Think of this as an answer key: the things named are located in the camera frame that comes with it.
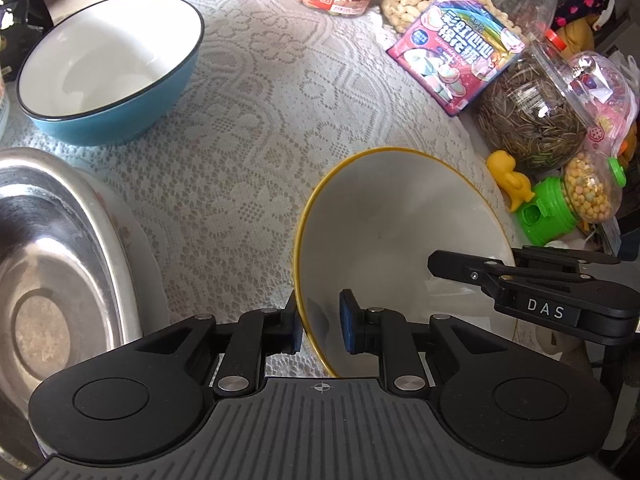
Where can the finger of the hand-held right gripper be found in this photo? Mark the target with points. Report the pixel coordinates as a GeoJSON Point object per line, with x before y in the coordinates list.
{"type": "Point", "coordinates": [465, 270]}
{"type": "Point", "coordinates": [565, 257]}

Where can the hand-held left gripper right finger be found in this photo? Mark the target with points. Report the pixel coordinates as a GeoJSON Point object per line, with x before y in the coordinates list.
{"type": "Point", "coordinates": [347, 322]}

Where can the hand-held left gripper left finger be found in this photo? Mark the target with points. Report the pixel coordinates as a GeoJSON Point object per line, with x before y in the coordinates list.
{"type": "Point", "coordinates": [296, 327]}

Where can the white bowl with yellow rim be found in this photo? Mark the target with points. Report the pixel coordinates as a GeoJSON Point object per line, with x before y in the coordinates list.
{"type": "Point", "coordinates": [400, 240]}

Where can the stainless steel bowl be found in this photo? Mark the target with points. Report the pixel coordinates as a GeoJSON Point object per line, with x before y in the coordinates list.
{"type": "Point", "coordinates": [50, 260]}

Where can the green candy dispenser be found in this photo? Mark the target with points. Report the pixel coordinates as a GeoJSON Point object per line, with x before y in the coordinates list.
{"type": "Point", "coordinates": [545, 210]}

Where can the yellow duck toy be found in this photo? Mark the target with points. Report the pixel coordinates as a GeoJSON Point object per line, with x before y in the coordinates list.
{"type": "Point", "coordinates": [510, 180]}

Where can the sunflower seed jar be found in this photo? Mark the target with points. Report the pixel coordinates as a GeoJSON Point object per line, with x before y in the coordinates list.
{"type": "Point", "coordinates": [530, 120]}

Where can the pink plastic bag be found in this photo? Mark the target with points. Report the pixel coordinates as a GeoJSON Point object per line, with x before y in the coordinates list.
{"type": "Point", "coordinates": [617, 100]}

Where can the white lace tablecloth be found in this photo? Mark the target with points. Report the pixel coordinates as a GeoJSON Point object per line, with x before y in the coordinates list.
{"type": "Point", "coordinates": [250, 160]}

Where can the pink candy packet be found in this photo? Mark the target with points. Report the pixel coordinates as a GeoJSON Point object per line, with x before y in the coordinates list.
{"type": "Point", "coordinates": [450, 60]}

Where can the blue bowl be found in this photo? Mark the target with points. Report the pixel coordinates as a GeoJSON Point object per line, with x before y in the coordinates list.
{"type": "Point", "coordinates": [125, 115]}

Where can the black floral gift bag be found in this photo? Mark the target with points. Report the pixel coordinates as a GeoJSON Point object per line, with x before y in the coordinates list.
{"type": "Point", "coordinates": [20, 25]}

